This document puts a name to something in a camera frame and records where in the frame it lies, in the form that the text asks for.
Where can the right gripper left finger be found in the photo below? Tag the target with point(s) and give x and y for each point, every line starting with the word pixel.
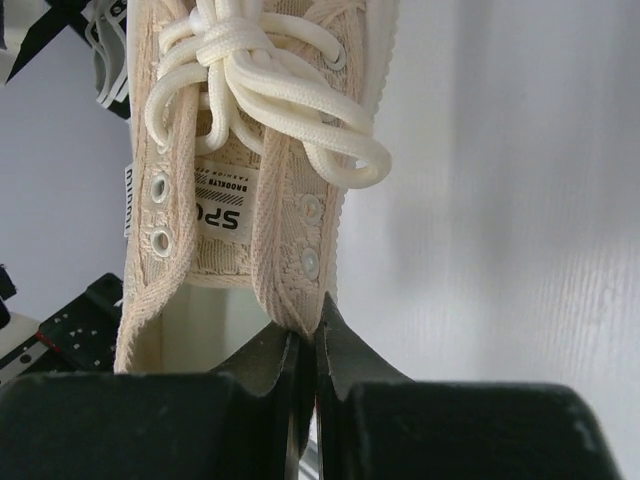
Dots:
pixel 238 421

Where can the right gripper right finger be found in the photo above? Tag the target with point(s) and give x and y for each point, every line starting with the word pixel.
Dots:
pixel 376 423

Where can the beige sneaker one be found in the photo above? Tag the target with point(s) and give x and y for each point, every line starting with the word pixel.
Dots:
pixel 250 122

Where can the beige black-framed shoe shelf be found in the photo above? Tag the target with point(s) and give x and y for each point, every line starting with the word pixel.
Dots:
pixel 27 27

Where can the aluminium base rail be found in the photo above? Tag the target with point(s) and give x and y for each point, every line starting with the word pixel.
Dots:
pixel 80 337

